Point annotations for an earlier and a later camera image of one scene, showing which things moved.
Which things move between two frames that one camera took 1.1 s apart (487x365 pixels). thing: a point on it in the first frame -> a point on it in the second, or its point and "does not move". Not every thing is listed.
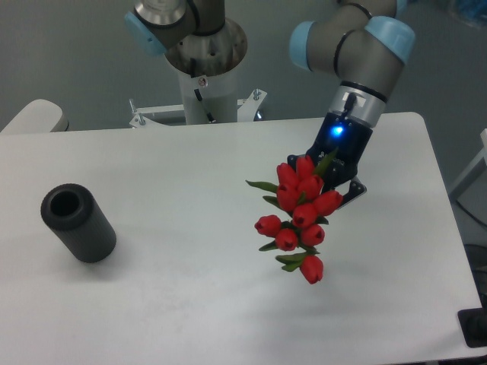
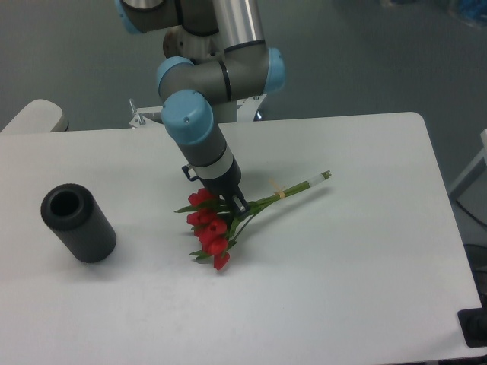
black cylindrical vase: [73, 213] does not move
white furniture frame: [471, 192] does not move
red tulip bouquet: [299, 194] -> [217, 228]
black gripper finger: [357, 188] -> [240, 202]
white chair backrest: [38, 115] does not move
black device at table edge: [473, 324] does not move
